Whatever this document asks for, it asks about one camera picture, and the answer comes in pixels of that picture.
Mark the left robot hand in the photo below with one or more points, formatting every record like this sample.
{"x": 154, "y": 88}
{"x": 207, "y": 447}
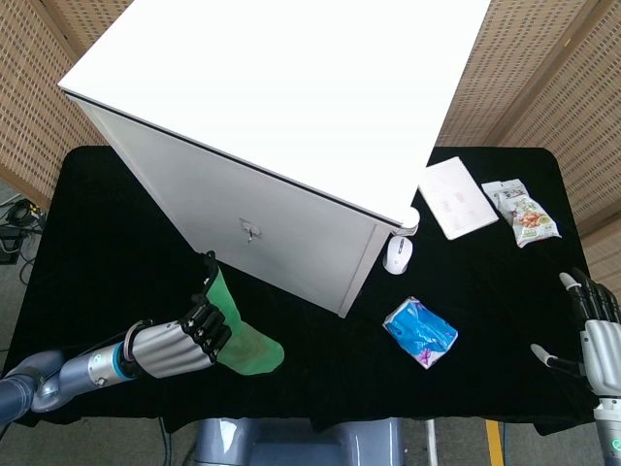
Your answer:
{"x": 170, "y": 347}

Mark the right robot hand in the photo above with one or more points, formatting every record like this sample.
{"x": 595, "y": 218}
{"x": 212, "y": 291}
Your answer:
{"x": 601, "y": 349}

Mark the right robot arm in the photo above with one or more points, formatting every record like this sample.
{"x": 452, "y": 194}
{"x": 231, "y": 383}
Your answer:
{"x": 609, "y": 432}

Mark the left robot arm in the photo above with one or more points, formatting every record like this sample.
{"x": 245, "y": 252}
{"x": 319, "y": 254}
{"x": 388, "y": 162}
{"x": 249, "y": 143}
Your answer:
{"x": 73, "y": 369}

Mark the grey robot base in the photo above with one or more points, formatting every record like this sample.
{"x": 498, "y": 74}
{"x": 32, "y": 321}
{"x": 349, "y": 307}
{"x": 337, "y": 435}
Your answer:
{"x": 296, "y": 442}

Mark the black tablecloth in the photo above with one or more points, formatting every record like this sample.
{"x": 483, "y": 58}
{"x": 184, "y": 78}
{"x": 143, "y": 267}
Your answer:
{"x": 121, "y": 272}

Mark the snack bag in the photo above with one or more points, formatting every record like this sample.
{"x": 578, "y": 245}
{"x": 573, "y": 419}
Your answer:
{"x": 526, "y": 213}

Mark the blue tissue pack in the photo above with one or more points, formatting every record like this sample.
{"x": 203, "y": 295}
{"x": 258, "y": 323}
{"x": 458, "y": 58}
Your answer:
{"x": 419, "y": 332}

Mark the white booklet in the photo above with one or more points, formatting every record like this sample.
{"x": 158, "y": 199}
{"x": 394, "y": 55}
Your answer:
{"x": 456, "y": 199}

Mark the white computer mouse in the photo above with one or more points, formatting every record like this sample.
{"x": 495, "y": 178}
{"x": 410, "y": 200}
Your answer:
{"x": 398, "y": 255}

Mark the white cabinet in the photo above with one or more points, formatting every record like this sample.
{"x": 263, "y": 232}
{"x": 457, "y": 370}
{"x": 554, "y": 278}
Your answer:
{"x": 291, "y": 97}

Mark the woven rattan folding screen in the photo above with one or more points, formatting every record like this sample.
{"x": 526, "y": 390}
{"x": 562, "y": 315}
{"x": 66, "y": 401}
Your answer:
{"x": 39, "y": 87}
{"x": 558, "y": 73}

